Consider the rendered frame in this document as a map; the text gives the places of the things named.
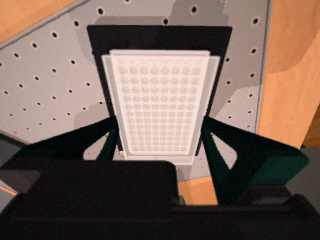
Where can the white multi-well plate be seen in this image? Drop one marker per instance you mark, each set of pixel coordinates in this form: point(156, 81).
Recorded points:
point(196, 52)

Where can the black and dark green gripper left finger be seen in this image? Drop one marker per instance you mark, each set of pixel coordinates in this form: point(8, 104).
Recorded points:
point(72, 145)

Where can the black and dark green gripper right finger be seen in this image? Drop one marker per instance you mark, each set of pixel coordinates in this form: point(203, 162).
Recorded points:
point(260, 160)

